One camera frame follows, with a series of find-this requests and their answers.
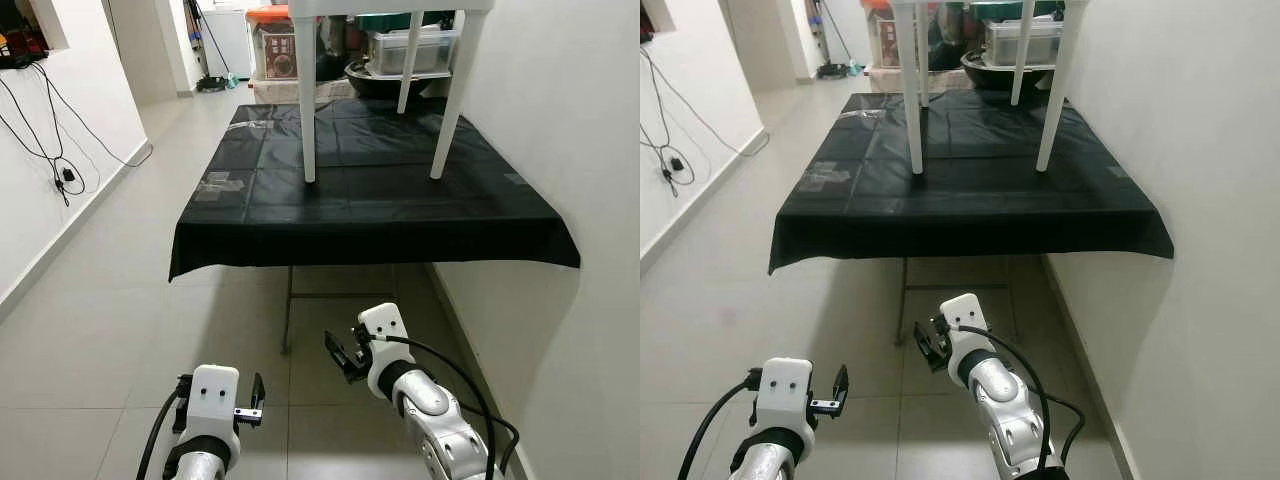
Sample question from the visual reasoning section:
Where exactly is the grey metal table leg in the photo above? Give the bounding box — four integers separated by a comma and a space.
280, 265, 299, 356
893, 258, 911, 346

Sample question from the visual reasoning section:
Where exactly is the black tablecloth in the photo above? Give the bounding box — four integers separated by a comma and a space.
768, 92, 1176, 276
168, 98, 583, 283

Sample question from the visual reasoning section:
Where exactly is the beige cloth covered bench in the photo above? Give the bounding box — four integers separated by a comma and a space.
250, 78, 351, 104
865, 65, 966, 94

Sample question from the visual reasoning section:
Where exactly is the black wok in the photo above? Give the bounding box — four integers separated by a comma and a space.
960, 50, 1051, 93
345, 60, 451, 99

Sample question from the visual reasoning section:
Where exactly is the mop with dark head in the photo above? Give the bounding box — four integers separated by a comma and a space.
812, 0, 866, 79
190, 0, 241, 93

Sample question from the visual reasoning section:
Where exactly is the red printed cardboard box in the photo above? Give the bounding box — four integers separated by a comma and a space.
870, 8, 906, 69
255, 20, 299, 81

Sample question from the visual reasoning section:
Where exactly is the clear plastic storage box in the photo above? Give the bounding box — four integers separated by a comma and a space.
365, 28, 463, 76
985, 18, 1066, 66

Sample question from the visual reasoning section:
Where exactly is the white box appliance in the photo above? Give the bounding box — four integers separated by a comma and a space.
200, 5, 253, 79
825, 0, 873, 66

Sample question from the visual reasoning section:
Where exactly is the green pot lid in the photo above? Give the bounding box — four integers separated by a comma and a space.
965, 0, 1061, 19
355, 12, 461, 31

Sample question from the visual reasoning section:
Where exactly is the speckled grey right wrist camera mount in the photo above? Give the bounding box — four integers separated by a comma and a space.
938, 293, 991, 386
358, 303, 409, 401

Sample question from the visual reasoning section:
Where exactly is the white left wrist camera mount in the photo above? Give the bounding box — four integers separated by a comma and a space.
752, 357, 813, 441
185, 365, 241, 441

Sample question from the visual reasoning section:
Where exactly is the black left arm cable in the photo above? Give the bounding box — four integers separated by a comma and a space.
678, 368, 763, 480
135, 375, 193, 480

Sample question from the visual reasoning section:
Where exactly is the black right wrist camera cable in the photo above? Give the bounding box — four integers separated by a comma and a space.
960, 325, 1086, 480
375, 335, 521, 480

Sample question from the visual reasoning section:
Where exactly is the thin black wall cable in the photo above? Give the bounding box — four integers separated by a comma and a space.
655, 60, 771, 158
40, 65, 153, 169

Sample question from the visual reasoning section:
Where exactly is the looped black wall cable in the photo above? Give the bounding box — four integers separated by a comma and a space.
640, 45, 698, 198
0, 60, 86, 206

